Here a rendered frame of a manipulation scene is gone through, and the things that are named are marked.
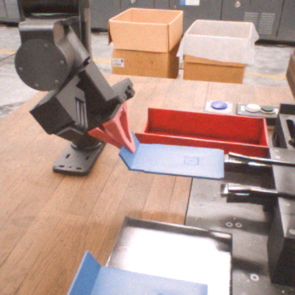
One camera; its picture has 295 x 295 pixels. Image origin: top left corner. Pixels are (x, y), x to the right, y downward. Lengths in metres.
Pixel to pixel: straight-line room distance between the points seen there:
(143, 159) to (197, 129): 0.26
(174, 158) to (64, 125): 0.19
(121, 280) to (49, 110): 0.22
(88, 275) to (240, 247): 0.22
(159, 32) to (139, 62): 0.29
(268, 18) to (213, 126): 4.25
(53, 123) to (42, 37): 0.10
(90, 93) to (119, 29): 2.33
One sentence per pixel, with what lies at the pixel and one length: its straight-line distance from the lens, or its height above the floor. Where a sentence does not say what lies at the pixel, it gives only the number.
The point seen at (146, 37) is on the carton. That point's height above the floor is 0.62.
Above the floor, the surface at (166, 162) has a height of 0.99.
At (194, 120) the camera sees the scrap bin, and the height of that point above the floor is 0.94.
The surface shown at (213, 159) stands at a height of 0.99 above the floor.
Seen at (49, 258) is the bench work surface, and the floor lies 0.90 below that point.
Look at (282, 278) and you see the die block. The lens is 0.49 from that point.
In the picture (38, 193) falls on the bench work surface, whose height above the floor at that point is 0.90.
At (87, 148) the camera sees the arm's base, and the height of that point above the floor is 0.92.
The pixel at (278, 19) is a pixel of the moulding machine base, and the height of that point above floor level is 0.35.
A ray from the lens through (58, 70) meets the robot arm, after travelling 0.39.
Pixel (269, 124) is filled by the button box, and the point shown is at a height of 0.91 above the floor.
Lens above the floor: 1.28
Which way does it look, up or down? 32 degrees down
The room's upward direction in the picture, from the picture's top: straight up
